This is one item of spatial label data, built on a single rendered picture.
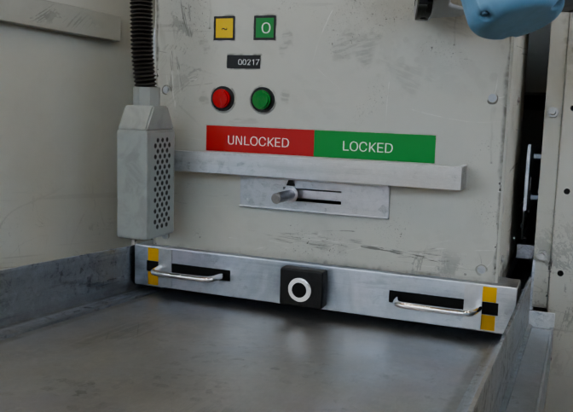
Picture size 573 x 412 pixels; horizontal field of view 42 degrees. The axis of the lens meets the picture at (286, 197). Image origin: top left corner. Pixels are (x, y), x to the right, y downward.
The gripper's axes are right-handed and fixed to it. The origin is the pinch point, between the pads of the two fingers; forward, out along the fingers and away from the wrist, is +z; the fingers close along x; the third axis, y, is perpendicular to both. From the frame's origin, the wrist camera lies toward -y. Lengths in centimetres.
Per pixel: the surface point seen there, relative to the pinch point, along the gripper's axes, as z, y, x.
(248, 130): 11.9, -21.3, -13.0
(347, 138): 8.5, -7.7, -14.3
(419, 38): 2.3, 0.5, -2.8
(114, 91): 25, -46, -4
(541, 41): 67, 30, 26
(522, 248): 26.3, 18.3, -24.5
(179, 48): 11.2, -32.1, -1.7
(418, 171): 3.3, 1.2, -19.3
